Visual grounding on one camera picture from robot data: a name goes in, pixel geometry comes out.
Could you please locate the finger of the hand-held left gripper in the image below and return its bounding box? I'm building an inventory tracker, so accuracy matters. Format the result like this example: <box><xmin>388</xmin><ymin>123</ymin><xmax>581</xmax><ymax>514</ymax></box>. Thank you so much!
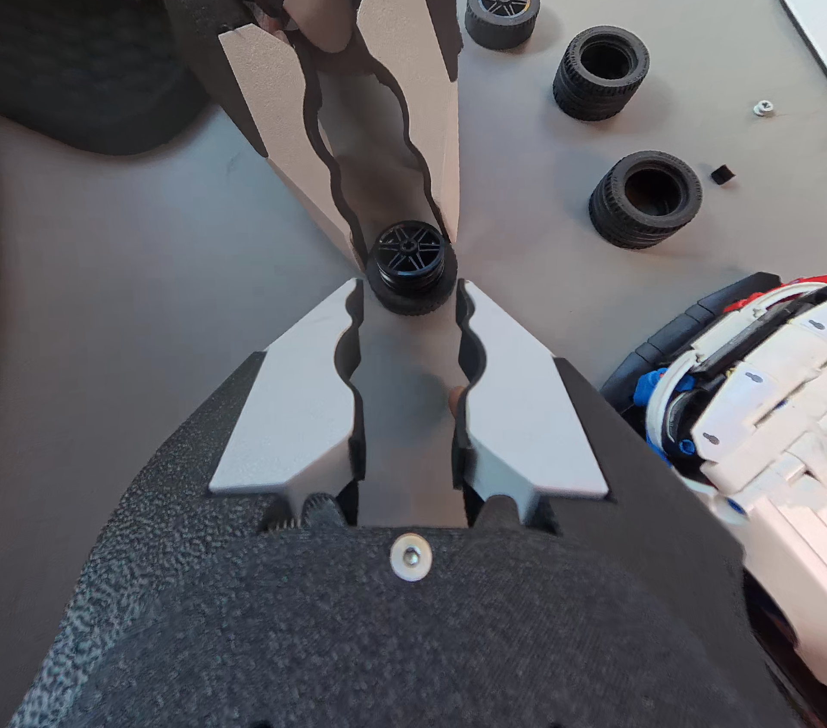
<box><xmin>354</xmin><ymin>0</ymin><xmax>462</xmax><ymax>244</ymax></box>
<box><xmin>218</xmin><ymin>22</ymin><xmax>376</xmax><ymax>270</ymax></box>

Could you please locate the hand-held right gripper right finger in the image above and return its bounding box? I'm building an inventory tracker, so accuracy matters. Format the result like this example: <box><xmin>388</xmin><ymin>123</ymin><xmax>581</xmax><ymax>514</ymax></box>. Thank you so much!
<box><xmin>452</xmin><ymin>279</ymin><xmax>610</xmax><ymax>525</ymax></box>

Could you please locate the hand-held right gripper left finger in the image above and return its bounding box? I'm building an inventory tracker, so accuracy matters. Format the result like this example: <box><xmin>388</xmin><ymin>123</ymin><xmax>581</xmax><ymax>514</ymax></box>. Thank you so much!
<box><xmin>208</xmin><ymin>279</ymin><xmax>368</xmax><ymax>519</ymax></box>

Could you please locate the toy brick race car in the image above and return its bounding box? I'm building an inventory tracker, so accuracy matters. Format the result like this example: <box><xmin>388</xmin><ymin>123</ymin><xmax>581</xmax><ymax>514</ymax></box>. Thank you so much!
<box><xmin>601</xmin><ymin>272</ymin><xmax>827</xmax><ymax>677</ymax></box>

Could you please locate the person's left hand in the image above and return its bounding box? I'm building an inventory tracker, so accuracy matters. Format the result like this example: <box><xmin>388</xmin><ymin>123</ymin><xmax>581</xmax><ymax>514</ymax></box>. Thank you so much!
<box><xmin>286</xmin><ymin>0</ymin><xmax>356</xmax><ymax>55</ymax></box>

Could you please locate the black textured pad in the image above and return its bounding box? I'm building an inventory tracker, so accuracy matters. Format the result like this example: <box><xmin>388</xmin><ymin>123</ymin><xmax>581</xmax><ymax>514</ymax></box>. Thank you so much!
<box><xmin>0</xmin><ymin>0</ymin><xmax>211</xmax><ymax>156</ymax></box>

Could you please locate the white book stand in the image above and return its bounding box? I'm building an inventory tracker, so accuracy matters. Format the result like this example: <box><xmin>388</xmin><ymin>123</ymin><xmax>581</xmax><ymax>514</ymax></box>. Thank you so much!
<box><xmin>778</xmin><ymin>0</ymin><xmax>827</xmax><ymax>63</ymax></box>

